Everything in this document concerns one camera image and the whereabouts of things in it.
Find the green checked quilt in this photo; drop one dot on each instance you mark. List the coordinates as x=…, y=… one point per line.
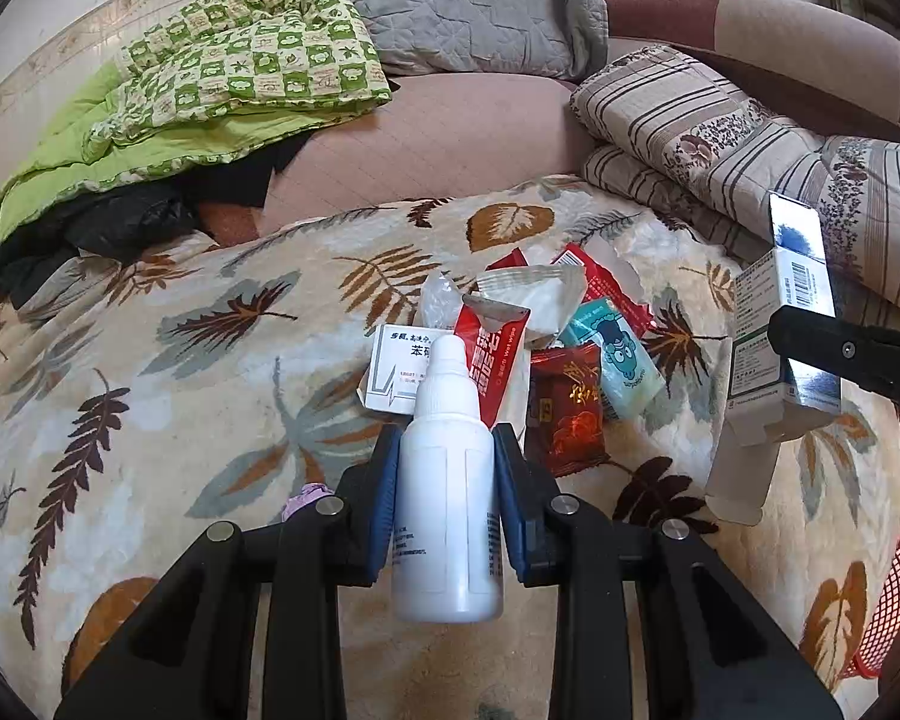
x=255, y=52

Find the red white snack packet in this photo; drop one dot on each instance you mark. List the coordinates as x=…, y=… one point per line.
x=495, y=360

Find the grey quilted pillow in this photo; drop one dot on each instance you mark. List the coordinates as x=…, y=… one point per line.
x=465, y=0

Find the striped floral quilt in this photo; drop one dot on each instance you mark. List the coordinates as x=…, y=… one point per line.
x=682, y=112

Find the leaf print blanket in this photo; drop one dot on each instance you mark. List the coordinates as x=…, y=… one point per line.
x=195, y=390

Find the brown patchwork headboard cushion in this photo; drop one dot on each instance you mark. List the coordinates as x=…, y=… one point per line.
x=795, y=37

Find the black garment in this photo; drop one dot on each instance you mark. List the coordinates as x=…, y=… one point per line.
x=127, y=217

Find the white plastic bottle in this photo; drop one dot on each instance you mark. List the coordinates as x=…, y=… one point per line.
x=442, y=510

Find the pink quilted bed sheet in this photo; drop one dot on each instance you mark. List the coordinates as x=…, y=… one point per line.
x=457, y=135

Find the dark red snack packet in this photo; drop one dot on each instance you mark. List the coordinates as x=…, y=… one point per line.
x=566, y=412

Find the small pink object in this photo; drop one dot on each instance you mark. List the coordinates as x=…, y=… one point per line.
x=304, y=501

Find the teal cartoon sachet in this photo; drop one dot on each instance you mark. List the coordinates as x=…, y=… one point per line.
x=619, y=360

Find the white sachet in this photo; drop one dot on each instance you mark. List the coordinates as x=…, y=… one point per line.
x=540, y=300

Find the red wrapper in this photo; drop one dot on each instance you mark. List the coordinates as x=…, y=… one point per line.
x=604, y=281

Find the red plastic basket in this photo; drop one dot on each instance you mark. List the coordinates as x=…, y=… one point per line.
x=889, y=607

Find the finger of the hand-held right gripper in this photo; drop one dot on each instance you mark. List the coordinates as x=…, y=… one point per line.
x=832, y=349

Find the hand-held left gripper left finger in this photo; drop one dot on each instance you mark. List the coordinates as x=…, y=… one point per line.
x=386, y=517

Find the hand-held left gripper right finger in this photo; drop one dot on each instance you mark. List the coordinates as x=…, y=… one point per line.
x=511, y=532

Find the clear plastic wrapper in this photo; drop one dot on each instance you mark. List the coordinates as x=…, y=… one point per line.
x=439, y=304

